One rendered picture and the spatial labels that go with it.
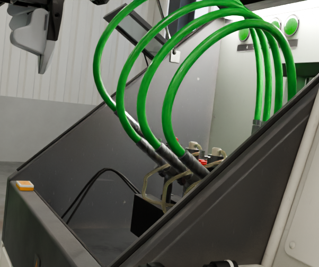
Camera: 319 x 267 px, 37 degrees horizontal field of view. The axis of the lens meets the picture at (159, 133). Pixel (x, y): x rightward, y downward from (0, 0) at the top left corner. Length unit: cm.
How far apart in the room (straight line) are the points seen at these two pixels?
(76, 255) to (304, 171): 33
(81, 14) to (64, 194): 688
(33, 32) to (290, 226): 44
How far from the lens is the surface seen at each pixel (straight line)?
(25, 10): 95
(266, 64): 95
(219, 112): 132
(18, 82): 761
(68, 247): 71
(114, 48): 825
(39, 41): 71
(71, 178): 121
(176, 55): 129
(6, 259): 115
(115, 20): 89
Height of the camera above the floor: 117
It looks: 4 degrees down
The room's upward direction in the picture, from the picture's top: 7 degrees clockwise
